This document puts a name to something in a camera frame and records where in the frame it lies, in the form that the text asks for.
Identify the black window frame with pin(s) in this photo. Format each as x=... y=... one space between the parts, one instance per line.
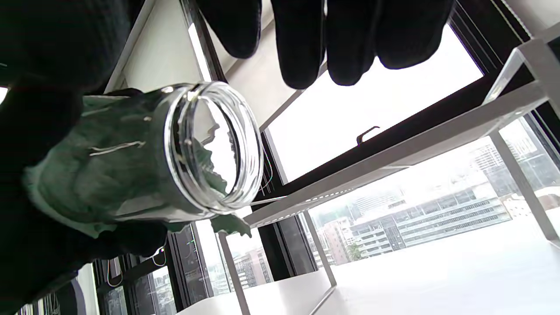
x=437 y=124

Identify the person's right hand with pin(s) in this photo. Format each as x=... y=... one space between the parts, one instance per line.
x=302 y=43

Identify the clear glass jar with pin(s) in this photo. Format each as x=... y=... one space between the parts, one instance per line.
x=210 y=144

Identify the person's left hand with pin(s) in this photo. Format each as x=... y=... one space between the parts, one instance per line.
x=35 y=262

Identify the green fish scale cleaning cloth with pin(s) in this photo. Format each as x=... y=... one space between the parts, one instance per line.
x=100 y=175

